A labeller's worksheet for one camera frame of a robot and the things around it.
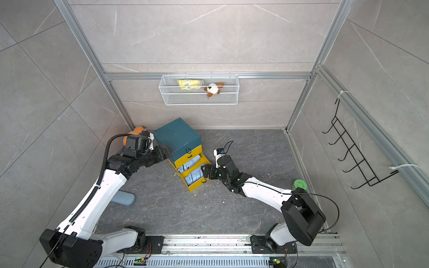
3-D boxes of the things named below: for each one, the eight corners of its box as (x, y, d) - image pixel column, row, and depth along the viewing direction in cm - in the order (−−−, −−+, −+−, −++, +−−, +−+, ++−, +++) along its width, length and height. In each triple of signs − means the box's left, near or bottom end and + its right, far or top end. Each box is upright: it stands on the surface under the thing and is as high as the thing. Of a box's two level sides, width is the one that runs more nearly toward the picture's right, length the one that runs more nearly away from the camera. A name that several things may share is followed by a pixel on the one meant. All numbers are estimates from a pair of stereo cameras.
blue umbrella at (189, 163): (180, 174, 97) (179, 171, 94) (178, 171, 98) (177, 168, 95) (201, 159, 104) (200, 156, 101) (198, 157, 105) (198, 154, 102)
